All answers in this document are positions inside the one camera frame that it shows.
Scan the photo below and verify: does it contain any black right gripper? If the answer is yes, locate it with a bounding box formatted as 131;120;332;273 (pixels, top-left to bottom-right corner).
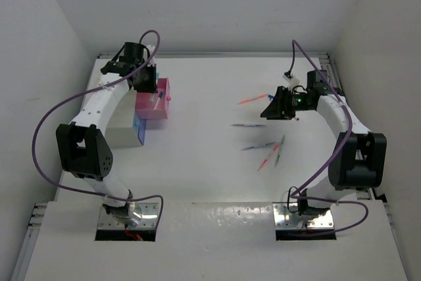
261;86;314;120

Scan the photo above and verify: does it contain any light blue capped marker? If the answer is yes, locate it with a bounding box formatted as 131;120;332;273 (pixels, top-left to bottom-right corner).
153;94;161;110

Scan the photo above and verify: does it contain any pink drawer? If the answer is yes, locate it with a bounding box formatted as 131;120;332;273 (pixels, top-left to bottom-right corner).
135;78;171;120

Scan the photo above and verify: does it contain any blue transparent drawer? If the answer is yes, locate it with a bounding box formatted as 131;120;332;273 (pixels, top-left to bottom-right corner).
132;112;147;146

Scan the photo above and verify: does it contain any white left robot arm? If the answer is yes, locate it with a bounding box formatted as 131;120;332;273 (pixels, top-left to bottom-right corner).
56;42;157;222

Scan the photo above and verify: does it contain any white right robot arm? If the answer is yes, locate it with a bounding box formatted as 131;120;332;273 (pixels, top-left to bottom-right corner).
261;70;387;217

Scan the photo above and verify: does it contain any teal capped marker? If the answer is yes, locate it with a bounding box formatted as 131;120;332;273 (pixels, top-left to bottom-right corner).
155;91;164;106

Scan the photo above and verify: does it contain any green gel pen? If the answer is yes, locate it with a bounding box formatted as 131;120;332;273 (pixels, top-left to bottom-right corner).
274;134;285;168

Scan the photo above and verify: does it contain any dark blue gel pen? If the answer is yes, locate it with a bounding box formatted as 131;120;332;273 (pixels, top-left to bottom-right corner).
230;123;266;128

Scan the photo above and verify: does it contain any orange gel pen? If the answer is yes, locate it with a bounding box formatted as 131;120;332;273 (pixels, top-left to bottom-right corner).
237;94;268;105

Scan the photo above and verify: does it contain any pink gel pen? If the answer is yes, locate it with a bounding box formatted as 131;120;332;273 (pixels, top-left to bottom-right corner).
257;142;280;171

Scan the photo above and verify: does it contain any white drawer cabinet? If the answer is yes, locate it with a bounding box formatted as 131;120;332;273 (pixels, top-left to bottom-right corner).
105;91;141;149

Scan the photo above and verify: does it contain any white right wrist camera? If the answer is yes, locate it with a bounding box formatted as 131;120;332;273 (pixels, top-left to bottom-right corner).
283;71;300;90

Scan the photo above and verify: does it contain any aluminium frame rail back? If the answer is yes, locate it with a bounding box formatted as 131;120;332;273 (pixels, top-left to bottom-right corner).
97;52;328;59

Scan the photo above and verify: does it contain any aluminium frame rail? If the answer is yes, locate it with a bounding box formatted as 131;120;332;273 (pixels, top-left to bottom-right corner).
11;203;47;281
309;57;378;201
97;52;328;59

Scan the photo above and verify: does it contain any aluminium frame rail right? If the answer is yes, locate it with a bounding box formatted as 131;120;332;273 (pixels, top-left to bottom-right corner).
309;57;378;201

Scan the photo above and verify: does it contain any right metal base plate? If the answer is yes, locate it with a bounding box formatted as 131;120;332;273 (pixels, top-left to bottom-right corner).
272;202;334;231

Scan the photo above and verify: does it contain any metal base plate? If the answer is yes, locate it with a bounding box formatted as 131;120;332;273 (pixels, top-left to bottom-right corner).
272;202;334;231
97;202;159;230

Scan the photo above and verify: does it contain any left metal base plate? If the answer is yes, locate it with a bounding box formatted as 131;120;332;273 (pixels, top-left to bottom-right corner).
97;202;159;230

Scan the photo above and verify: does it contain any aluminium frame rail left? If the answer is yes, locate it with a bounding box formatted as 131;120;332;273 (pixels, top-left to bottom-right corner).
11;203;47;281

